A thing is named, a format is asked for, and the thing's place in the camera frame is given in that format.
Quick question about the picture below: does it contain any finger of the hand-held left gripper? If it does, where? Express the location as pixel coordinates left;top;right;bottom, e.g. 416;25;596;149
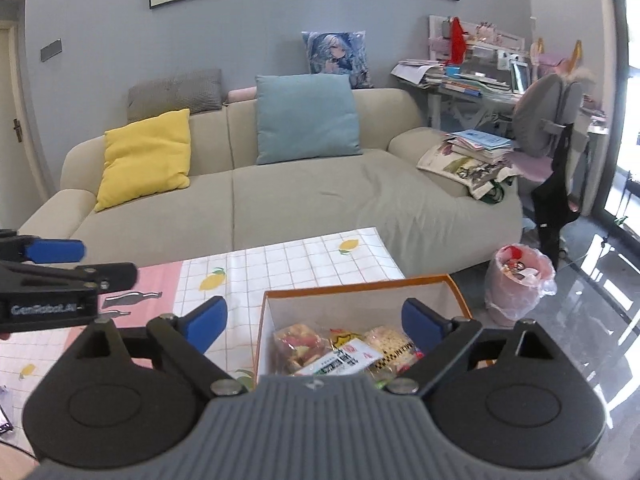
0;230;87;264
0;261;138;293

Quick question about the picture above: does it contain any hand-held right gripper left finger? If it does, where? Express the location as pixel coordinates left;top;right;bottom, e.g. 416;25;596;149
62;296;251;397

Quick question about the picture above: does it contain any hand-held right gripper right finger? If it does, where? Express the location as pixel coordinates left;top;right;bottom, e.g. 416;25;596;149
385;298;571;396

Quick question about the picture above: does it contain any white puffed snack bag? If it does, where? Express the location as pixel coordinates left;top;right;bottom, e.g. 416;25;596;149
362;326;426;376

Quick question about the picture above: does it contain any orange cardboard box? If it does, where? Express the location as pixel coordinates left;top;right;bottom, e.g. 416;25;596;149
252;273;473;391

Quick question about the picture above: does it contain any mixed nut snack bag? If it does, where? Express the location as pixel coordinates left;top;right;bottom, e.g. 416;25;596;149
272;324;333;375

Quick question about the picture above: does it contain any white bun packet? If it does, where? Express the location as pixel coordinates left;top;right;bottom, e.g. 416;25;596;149
294;338;383;377

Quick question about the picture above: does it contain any cream door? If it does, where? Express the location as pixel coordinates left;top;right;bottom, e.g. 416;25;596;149
0;20;51;231

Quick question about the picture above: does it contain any pink trash bin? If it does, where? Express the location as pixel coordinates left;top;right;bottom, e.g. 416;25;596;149
484;243;557;326

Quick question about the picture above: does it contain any checked lemon print tablecloth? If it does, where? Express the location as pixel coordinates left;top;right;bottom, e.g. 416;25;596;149
0;226;407;441

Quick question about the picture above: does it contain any yellow cushion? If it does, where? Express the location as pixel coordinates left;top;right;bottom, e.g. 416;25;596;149
94;108;192;212

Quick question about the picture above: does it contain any beige sofa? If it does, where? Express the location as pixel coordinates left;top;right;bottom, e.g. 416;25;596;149
17;87;523;276

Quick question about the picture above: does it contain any printed tote bag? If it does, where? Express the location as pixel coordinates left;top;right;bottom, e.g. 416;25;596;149
416;142;518;204

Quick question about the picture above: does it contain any black jacket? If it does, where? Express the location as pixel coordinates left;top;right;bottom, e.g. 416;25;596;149
530;122;581;271

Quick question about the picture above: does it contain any stack of books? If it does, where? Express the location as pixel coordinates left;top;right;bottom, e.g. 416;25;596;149
442;129;516;163

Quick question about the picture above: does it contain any grey cushion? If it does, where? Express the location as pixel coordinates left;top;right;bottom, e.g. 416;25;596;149
126;68;223;123

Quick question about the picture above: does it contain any grey desk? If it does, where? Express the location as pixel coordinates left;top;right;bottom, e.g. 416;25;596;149
390;60;531;136

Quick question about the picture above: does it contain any blue cushion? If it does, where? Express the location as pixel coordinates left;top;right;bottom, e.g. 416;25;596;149
255;74;364;166

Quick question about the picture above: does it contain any pink bolster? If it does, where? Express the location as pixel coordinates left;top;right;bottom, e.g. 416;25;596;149
222;86;258;106

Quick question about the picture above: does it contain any grey office chair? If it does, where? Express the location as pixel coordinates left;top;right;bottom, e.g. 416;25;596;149
510;74;591;256

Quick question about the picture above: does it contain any pile of papers and books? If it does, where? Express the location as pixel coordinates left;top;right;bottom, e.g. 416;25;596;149
390;59;521;96

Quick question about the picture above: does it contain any tablet screen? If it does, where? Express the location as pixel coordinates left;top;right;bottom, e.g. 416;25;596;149
510;59;532;95

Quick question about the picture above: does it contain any figure print cushion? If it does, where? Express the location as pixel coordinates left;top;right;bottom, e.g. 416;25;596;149
301;30;375;90

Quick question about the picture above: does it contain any red hanging ornament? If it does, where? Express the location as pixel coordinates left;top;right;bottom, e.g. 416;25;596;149
449;16;468;63

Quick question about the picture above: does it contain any white desk pegboard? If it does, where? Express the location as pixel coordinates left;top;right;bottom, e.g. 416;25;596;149
428;15;526;63

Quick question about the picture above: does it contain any glass sliding door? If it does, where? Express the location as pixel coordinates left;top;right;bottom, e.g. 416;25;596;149
595;0;640;241

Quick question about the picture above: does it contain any grey wall switch panel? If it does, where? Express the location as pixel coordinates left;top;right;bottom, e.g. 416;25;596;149
40;38;65;63

